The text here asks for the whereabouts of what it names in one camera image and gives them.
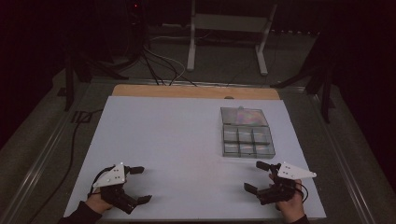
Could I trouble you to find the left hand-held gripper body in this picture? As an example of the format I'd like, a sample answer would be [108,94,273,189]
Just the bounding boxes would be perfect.
[92,162,138,216]

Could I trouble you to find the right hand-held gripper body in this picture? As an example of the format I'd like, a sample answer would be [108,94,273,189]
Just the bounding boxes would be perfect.
[256,161,318,206]

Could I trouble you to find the person's left hand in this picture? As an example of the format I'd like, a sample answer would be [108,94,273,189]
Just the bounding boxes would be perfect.
[85,191,114,216]

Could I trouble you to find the person's right hand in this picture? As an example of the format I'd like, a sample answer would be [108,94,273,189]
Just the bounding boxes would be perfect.
[268,173,306,224]

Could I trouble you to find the clear plastic compartment box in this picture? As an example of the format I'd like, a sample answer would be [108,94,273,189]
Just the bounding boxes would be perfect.
[219,105,276,159]

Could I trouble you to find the black tripod stand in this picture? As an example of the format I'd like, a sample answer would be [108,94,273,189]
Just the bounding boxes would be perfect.
[270,35,337,124]

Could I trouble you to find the white metal stand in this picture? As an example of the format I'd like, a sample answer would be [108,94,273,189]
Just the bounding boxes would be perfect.
[186,0,278,77]

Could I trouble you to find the dark device with red light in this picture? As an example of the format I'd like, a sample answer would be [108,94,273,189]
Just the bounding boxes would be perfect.
[125,0,147,26]

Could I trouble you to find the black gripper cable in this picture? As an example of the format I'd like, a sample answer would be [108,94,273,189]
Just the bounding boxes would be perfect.
[88,165,117,199]
[294,182,310,203]

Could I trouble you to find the black floor cable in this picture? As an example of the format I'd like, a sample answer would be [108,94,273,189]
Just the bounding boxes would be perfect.
[27,107,105,224]

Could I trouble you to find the metal floor rail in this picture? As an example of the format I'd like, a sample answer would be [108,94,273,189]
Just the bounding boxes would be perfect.
[306,90,377,224]
[0,78,94,224]

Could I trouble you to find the bundle of black cables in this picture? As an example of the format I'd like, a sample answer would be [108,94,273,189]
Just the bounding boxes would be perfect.
[136,46,199,88]

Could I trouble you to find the white floor cable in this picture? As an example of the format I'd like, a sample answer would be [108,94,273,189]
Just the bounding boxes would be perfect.
[143,35,188,86]

